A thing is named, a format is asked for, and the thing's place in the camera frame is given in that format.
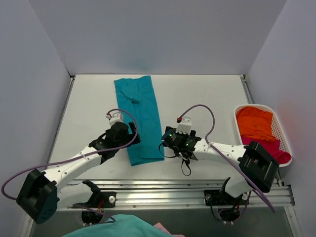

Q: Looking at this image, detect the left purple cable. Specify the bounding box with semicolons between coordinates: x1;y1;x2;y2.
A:
1;108;139;224

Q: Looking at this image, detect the orange t-shirt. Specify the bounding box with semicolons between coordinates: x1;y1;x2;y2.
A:
236;106;276;142

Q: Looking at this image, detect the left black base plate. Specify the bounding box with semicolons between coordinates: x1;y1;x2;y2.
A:
75;180;117;209

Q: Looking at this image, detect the aluminium rail frame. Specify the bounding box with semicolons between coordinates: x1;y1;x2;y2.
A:
57;180;295;210

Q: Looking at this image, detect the teal t-shirt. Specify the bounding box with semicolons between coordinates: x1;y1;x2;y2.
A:
114;76;164;166

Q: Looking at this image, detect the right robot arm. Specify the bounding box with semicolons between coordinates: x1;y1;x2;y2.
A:
161;127;279;204

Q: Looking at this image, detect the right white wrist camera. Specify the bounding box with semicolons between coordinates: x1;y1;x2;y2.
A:
176;117;192;135

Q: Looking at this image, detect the purple cable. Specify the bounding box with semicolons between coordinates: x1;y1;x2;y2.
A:
180;104;276;223
1;108;139;224

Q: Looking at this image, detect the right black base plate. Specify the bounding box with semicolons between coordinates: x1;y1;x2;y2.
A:
203;189;247;206

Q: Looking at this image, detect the white plastic basket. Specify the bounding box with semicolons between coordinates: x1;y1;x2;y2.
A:
234;104;292;167

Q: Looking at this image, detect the pink cloth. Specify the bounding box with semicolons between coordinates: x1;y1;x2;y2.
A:
154;223;172;236

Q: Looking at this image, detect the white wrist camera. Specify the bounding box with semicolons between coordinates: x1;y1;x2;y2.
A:
106;112;123;127
176;117;192;135

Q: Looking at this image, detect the light green cloth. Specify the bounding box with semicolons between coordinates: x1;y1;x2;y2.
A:
64;214;171;237

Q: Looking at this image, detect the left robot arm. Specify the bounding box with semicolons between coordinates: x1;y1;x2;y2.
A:
16;121;140;224

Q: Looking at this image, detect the magenta t-shirt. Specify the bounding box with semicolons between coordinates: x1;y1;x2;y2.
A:
241;136;292;165

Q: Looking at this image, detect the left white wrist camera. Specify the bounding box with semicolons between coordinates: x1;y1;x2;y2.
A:
106;112;123;127

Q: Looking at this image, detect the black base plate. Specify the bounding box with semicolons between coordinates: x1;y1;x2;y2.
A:
75;180;117;209
203;189;247;206

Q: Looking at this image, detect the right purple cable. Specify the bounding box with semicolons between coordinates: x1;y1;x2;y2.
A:
180;104;276;223

